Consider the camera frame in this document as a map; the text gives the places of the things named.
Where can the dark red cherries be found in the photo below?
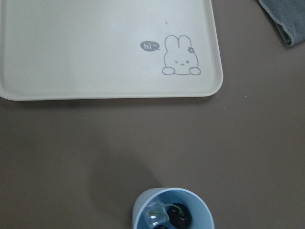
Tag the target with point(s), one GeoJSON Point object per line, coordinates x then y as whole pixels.
{"type": "Point", "coordinates": [179, 216]}

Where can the clear ice cube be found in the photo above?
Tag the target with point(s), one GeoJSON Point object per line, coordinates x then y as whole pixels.
{"type": "Point", "coordinates": [155, 215]}

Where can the light blue plastic cup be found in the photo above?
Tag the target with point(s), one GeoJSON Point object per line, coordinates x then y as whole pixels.
{"type": "Point", "coordinates": [201, 216]}

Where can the folded grey cloth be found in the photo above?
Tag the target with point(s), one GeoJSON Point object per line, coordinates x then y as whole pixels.
{"type": "Point", "coordinates": [289, 19]}

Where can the cream rabbit tray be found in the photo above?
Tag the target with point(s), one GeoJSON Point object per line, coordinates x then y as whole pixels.
{"type": "Point", "coordinates": [92, 49]}

